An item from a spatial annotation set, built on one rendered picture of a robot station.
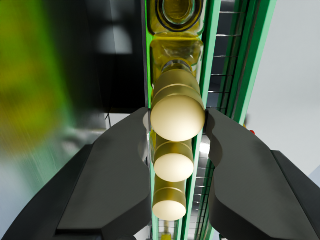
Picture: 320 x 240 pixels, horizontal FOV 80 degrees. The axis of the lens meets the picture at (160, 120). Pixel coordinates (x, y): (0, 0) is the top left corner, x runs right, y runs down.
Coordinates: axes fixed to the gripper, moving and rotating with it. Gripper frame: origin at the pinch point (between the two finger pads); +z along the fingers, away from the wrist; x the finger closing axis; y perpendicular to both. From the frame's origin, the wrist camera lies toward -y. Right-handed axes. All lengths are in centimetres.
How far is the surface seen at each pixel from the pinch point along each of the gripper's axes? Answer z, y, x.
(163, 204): 0.7, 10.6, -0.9
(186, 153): 1.1, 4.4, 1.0
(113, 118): 28.9, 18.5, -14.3
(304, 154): 42, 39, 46
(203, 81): 20.6, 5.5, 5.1
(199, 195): 29, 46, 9
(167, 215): 0.7, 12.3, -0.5
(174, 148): 1.3, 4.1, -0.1
